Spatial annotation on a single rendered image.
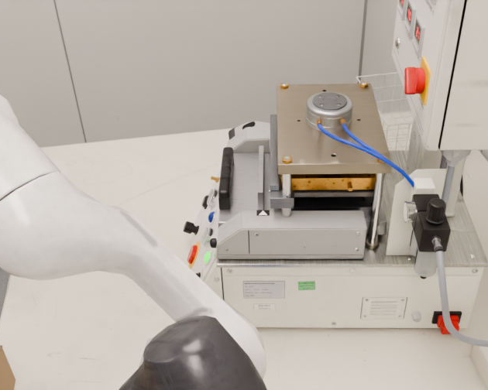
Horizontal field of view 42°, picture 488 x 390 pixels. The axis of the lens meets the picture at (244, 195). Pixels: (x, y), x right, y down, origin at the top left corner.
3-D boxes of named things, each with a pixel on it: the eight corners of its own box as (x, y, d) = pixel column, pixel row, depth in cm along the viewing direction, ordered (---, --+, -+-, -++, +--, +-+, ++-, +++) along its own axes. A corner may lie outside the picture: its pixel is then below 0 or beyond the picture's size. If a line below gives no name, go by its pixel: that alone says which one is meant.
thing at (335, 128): (399, 123, 125) (407, 63, 117) (430, 224, 101) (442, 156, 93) (276, 124, 126) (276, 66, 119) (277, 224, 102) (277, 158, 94)
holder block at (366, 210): (363, 154, 126) (364, 143, 124) (376, 217, 110) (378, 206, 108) (280, 155, 127) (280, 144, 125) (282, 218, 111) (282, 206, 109)
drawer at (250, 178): (369, 166, 129) (372, 134, 124) (385, 237, 111) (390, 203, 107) (225, 168, 130) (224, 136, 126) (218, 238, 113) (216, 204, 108)
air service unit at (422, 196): (424, 235, 106) (437, 162, 97) (442, 299, 94) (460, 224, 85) (393, 235, 106) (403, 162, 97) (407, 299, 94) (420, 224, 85)
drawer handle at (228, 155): (234, 162, 125) (233, 145, 123) (230, 210, 113) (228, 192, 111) (224, 162, 125) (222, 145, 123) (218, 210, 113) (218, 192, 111)
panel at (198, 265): (196, 221, 145) (226, 160, 134) (181, 322, 121) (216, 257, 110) (187, 218, 144) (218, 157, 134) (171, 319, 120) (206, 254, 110)
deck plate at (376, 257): (443, 152, 134) (444, 148, 133) (488, 267, 106) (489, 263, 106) (227, 155, 136) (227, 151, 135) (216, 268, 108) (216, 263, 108)
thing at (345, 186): (366, 132, 123) (370, 89, 117) (382, 202, 106) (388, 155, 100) (278, 133, 124) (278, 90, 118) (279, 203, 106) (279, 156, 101)
